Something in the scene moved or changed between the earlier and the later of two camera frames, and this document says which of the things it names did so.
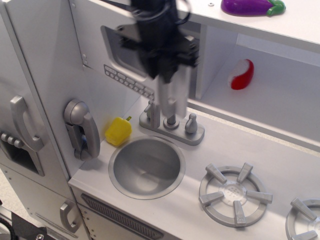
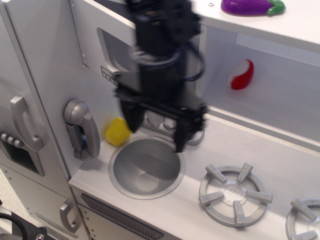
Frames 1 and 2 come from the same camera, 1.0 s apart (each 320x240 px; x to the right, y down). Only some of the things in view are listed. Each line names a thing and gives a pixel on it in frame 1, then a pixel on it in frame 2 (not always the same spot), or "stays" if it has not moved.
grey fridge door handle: x=18 y=107 stays
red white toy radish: x=241 y=74 stays
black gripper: x=163 y=37 -> x=161 y=88
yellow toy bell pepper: x=118 y=131 stays
